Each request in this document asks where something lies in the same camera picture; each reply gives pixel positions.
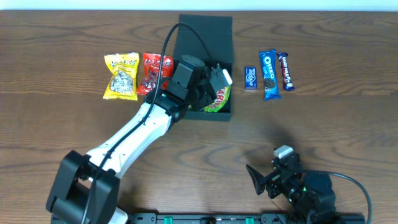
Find Haribo gummy worms bag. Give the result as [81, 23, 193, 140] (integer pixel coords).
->
[201, 85, 231, 113]

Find left black cable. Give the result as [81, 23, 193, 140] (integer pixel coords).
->
[81, 22, 215, 224]

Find right black cable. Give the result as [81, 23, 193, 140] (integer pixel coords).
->
[303, 169, 373, 224]

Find black cable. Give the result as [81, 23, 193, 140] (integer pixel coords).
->
[81, 22, 215, 224]
[303, 169, 373, 224]

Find dark green open box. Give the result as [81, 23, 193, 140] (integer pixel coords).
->
[167, 14, 234, 122]

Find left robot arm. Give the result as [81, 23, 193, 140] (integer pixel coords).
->
[45, 55, 233, 223]

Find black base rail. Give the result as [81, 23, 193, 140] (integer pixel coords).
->
[126, 212, 366, 224]

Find purple Dairy Milk bar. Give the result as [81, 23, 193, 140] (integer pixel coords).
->
[277, 52, 295, 91]

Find blue Eclipse mint box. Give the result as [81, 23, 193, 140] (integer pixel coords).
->
[244, 67, 257, 90]

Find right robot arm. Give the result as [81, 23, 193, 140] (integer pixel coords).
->
[246, 152, 337, 223]

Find yellow candy bag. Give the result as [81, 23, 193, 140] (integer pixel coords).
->
[103, 52, 139, 101]

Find blue Oreo cookie pack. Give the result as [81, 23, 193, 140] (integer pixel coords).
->
[259, 49, 281, 101]

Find red candy bag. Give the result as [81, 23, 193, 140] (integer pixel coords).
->
[136, 52, 174, 95]

